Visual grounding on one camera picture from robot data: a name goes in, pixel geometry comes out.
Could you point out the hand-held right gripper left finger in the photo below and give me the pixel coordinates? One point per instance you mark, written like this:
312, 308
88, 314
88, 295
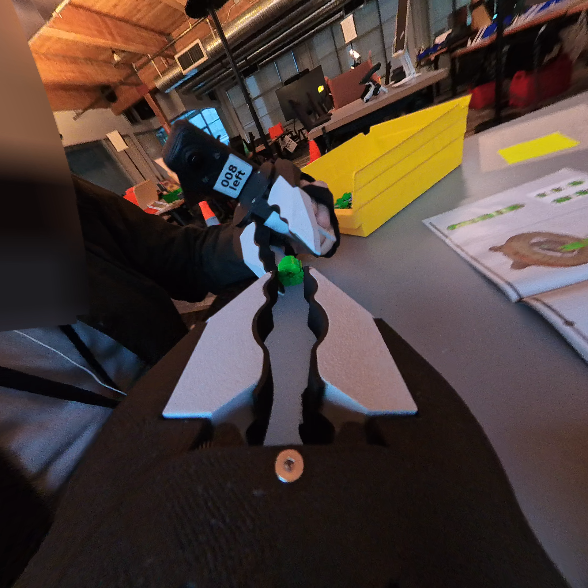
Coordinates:
220, 367

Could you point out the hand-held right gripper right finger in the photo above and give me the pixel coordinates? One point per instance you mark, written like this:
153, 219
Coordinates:
363, 367

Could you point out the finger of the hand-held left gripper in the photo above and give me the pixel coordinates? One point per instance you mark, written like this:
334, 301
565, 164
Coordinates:
296, 216
250, 252

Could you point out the green round toy brick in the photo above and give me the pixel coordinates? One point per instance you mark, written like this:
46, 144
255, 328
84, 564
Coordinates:
290, 271

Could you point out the yellow plastic bin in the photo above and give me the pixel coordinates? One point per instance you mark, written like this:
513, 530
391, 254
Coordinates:
404, 170

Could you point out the person's left forearm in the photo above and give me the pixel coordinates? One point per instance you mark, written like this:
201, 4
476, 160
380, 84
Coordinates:
160, 248

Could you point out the grey desk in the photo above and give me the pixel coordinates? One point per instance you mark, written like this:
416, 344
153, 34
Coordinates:
436, 344

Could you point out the black white desk device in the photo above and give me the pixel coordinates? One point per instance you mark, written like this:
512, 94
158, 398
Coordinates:
372, 89

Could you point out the person's left hand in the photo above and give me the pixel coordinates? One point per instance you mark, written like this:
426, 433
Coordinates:
324, 218

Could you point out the pile of green toy bricks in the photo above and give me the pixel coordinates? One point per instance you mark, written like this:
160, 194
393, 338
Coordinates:
343, 201

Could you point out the orange traffic cone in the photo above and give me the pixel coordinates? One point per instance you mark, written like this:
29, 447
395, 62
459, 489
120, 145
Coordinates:
314, 151
209, 216

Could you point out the black round-headed pole stand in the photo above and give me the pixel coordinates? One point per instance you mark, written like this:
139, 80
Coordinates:
231, 59

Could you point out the black monitor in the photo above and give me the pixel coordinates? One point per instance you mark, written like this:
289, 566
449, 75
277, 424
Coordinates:
303, 92

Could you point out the grey background table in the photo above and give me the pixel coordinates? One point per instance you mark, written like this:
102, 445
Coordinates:
413, 85

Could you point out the instruction booklet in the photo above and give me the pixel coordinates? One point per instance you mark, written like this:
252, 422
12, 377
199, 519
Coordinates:
505, 257

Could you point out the person's grey trousers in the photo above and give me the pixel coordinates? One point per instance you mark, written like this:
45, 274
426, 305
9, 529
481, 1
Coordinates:
46, 413

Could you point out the red container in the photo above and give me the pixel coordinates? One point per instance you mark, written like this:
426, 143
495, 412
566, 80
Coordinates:
482, 96
542, 85

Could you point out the clear sheet with yellow square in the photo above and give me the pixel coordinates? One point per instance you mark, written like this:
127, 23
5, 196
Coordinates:
537, 148

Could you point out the silver air duct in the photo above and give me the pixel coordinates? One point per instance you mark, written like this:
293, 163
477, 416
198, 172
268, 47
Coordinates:
275, 20

